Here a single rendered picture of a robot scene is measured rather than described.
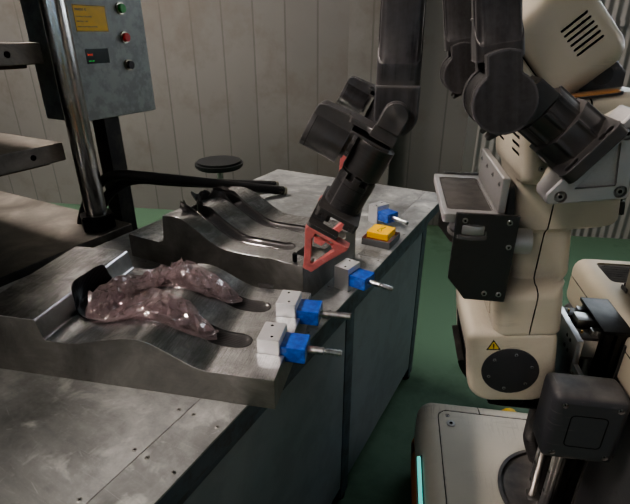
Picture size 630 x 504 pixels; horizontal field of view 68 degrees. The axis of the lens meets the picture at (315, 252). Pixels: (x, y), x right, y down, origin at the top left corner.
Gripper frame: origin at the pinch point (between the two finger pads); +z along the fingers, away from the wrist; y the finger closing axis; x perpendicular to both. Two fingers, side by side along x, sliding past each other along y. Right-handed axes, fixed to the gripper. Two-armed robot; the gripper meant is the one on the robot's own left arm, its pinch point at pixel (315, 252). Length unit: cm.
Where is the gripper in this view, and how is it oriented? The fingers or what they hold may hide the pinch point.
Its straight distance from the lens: 74.7
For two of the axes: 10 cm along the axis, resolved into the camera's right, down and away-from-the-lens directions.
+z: -4.5, 7.8, 4.4
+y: -1.6, 4.2, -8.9
